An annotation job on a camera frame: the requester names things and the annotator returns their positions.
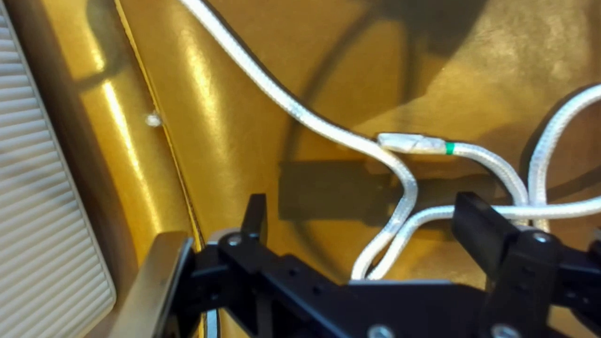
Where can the mustard leather chair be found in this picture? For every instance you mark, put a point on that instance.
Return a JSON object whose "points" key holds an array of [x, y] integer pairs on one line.
{"points": [[251, 94], [69, 124]]}

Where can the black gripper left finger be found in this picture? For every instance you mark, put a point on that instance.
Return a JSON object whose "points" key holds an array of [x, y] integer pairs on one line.
{"points": [[232, 281]]}

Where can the white laundry basket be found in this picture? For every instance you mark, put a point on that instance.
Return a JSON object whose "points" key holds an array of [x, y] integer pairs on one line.
{"points": [[44, 218]]}

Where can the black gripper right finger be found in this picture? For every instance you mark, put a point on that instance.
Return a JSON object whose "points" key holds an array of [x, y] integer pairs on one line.
{"points": [[538, 281]]}

